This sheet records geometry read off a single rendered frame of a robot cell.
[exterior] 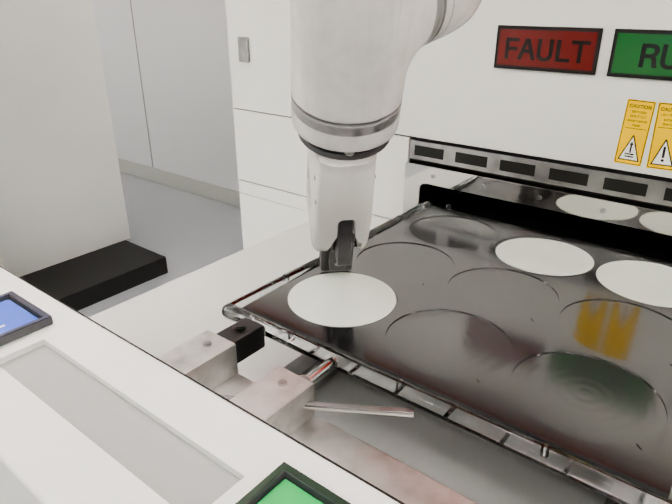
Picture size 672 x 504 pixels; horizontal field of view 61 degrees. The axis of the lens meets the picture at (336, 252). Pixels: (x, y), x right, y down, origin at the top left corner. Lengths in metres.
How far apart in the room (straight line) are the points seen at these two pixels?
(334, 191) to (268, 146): 0.56
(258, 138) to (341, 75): 0.63
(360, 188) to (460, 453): 0.23
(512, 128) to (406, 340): 0.36
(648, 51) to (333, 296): 0.41
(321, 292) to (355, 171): 0.15
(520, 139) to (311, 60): 0.41
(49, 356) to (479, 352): 0.31
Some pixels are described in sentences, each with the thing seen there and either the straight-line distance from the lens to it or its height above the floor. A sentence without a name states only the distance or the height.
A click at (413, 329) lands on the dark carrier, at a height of 0.90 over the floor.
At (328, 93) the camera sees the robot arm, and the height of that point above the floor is 1.10.
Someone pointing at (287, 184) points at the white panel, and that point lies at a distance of 0.99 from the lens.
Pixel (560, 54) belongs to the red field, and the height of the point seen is 1.10.
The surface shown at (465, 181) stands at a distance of 0.78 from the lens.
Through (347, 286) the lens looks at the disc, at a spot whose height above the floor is 0.90.
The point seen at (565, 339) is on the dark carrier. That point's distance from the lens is 0.50.
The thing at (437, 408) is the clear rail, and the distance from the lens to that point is 0.41.
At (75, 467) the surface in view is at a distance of 0.30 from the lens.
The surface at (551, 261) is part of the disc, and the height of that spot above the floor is 0.90.
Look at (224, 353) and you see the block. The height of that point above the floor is 0.91.
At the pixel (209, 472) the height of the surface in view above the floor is 0.96.
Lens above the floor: 1.16
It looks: 24 degrees down
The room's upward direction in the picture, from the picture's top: straight up
